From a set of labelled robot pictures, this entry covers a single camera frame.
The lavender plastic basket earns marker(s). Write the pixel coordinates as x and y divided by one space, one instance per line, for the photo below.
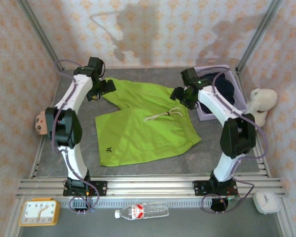
207 116

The navy blue garment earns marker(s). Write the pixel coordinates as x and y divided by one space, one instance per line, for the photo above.
224 86

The lime green shorts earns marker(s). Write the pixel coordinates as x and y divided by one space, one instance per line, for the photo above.
138 133

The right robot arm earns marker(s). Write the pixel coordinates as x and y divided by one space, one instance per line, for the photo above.
236 138

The cartoon boy plush doll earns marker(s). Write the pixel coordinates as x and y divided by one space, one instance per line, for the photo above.
40 123

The white plush bear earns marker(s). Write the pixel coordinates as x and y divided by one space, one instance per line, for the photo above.
264 98

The black connector box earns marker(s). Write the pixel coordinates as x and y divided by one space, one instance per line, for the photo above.
79 205
218 207

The clear plastic water bottle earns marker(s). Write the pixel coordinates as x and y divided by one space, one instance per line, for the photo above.
143 211

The white square clock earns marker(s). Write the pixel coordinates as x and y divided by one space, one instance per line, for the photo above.
266 202

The yellow alarm clock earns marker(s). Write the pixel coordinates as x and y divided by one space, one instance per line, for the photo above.
38 212

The aluminium frame post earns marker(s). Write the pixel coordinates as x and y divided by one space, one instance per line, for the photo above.
259 37
42 37

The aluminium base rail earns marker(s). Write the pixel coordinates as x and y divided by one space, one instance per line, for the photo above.
148 186

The aluminium frame leg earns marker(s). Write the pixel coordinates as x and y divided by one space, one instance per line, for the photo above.
13 219
287 219

